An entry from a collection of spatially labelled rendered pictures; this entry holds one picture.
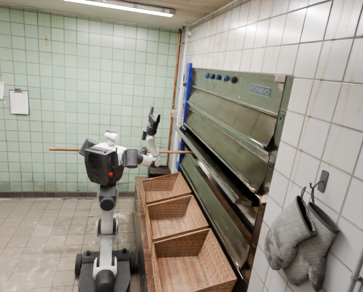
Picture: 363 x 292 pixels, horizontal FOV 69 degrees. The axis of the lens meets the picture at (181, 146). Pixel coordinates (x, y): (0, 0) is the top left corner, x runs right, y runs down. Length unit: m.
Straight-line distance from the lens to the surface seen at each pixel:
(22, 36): 4.10
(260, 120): 1.63
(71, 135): 4.11
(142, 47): 3.92
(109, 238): 2.66
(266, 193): 1.53
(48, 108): 4.09
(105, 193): 2.28
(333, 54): 1.22
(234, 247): 1.91
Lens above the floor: 2.08
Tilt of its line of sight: 16 degrees down
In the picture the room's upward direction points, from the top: 6 degrees clockwise
